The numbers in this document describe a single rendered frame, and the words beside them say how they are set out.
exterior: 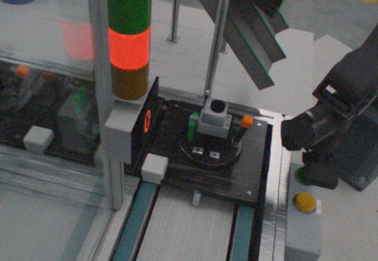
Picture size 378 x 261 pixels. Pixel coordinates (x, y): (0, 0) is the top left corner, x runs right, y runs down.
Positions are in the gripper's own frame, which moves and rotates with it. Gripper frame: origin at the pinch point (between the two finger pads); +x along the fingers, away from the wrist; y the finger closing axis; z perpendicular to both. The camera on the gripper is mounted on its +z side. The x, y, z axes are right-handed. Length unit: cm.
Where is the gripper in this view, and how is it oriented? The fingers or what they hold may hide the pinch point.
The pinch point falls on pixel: (311, 162)
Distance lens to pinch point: 86.4
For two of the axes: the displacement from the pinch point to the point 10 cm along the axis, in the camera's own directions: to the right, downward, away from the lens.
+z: -9.7, -2.2, 0.8
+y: -2.2, 7.0, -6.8
